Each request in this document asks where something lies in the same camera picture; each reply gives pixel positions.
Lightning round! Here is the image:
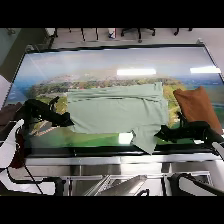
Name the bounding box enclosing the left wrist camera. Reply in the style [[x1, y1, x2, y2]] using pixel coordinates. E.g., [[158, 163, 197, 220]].
[[48, 96, 61, 112]]

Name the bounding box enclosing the dark red garment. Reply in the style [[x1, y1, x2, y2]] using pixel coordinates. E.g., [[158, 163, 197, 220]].
[[0, 102, 27, 169]]

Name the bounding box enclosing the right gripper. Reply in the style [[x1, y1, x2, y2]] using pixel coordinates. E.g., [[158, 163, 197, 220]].
[[154, 125, 180, 143]]

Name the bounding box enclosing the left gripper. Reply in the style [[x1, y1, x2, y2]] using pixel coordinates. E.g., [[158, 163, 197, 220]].
[[55, 112, 75, 128]]

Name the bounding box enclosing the silver frame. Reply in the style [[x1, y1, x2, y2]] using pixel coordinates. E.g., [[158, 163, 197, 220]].
[[24, 153, 224, 197]]

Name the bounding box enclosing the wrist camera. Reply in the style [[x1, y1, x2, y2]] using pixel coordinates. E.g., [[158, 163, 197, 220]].
[[177, 111, 188, 130], [48, 96, 61, 112]]

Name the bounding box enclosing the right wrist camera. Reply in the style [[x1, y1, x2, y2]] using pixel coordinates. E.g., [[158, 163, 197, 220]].
[[177, 111, 188, 130]]

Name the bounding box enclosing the orange-brown garment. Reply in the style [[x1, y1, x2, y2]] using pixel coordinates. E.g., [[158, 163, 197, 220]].
[[172, 86, 224, 135]]

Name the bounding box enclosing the pale green T-shirt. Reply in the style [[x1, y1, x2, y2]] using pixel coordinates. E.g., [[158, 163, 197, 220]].
[[66, 81, 171, 156]]

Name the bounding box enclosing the black office chair base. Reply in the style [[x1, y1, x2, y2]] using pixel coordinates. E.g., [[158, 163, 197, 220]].
[[120, 27, 157, 44]]

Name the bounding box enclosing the black cable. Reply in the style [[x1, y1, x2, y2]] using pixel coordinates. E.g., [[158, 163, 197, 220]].
[[22, 161, 45, 196], [134, 188, 150, 197]]

